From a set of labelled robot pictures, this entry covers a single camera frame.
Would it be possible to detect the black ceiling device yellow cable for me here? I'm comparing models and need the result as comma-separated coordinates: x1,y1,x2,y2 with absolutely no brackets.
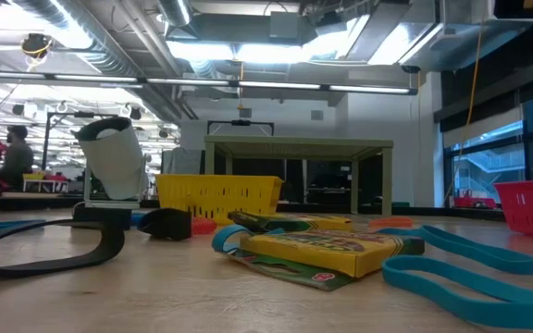
19,31,56,61

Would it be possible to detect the wide black rubber band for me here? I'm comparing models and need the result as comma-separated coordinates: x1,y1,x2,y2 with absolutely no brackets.
0,218,126,279

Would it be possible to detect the person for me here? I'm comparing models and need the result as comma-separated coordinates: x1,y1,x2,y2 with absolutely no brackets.
0,124,35,191

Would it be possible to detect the yellow plastic basket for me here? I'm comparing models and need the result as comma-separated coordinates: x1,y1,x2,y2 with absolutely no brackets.
155,174,285,227

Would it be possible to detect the orange rubber band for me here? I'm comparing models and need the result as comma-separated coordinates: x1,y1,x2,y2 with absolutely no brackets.
367,216,415,229

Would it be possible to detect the black background rig frame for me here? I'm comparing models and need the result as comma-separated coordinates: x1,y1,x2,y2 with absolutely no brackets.
206,118,276,138

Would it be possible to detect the yellow hanging cable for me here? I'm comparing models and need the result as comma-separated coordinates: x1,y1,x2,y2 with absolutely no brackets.
441,25,484,207

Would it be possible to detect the large window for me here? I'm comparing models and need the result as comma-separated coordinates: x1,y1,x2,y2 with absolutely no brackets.
441,90,533,209

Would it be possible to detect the silver ventilation duct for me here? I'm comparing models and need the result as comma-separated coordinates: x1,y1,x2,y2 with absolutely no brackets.
9,0,187,122
157,0,193,28

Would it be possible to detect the LED light bar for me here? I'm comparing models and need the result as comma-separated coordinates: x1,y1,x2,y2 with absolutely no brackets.
0,68,419,97

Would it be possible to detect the red rubber band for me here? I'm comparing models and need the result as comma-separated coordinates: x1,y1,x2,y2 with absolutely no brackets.
191,216,218,236

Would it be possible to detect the yellow crayon box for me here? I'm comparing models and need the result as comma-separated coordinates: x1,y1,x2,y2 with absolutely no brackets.
228,211,354,233
227,229,426,292

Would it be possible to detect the grey covered background object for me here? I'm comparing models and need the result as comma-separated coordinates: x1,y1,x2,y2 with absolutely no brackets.
161,146,205,177

